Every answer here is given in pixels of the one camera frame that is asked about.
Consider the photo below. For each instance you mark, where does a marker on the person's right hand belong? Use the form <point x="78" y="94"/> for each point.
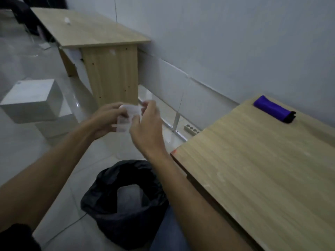
<point x="150" y="130"/>

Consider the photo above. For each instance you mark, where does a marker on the person's left hand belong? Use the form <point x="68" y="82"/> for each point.
<point x="104" y="122"/>

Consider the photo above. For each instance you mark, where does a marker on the black garbage bag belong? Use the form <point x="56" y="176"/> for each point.
<point x="104" y="216"/>

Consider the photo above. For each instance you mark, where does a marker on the person's left forearm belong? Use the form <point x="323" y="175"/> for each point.
<point x="44" y="175"/>

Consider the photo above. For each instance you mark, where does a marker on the person's right forearm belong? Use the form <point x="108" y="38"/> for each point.
<point x="193" y="206"/>

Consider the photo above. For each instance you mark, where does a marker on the person's blue jeans leg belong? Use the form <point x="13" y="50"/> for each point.
<point x="167" y="232"/>

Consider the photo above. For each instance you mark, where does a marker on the purple grey cleaning cloth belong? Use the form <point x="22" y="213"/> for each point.
<point x="272" y="108"/>

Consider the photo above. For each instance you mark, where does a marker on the white power strip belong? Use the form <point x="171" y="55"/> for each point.
<point x="191" y="129"/>

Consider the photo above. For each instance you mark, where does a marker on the light wooden side desk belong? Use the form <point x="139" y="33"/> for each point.
<point x="110" y="75"/>

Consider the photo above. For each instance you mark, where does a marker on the white paper sheet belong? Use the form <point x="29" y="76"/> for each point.
<point x="45" y="45"/>

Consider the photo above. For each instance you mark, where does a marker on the small white object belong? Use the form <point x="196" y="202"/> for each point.
<point x="67" y="20"/>

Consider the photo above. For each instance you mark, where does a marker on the light wooden table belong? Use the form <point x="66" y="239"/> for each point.
<point x="261" y="167"/>

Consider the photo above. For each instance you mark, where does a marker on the black chair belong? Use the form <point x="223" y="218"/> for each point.
<point x="26" y="13"/>

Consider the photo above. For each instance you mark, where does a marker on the white metal frame leg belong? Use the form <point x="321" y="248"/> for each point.
<point x="176" y="122"/>

